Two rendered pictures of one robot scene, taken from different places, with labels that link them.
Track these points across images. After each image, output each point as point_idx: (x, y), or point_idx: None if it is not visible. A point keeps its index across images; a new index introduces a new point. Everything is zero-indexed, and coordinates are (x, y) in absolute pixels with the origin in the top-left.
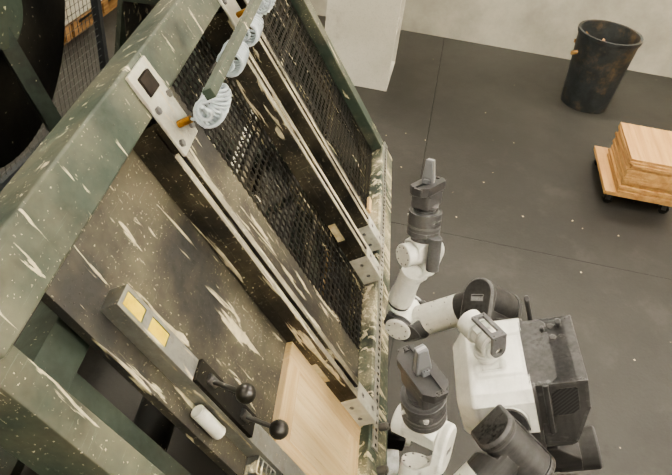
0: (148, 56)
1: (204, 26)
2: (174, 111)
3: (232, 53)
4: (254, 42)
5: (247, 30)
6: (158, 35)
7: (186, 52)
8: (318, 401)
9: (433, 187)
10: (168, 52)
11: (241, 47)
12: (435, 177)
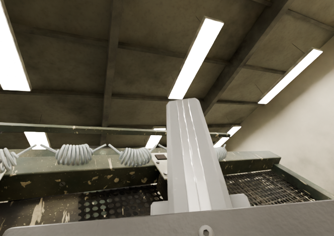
0: (22, 160)
1: (117, 166)
2: None
3: (17, 124)
4: (123, 156)
5: (71, 127)
6: (52, 157)
7: (71, 168)
8: None
9: (92, 225)
10: (48, 163)
11: (79, 145)
12: (210, 169)
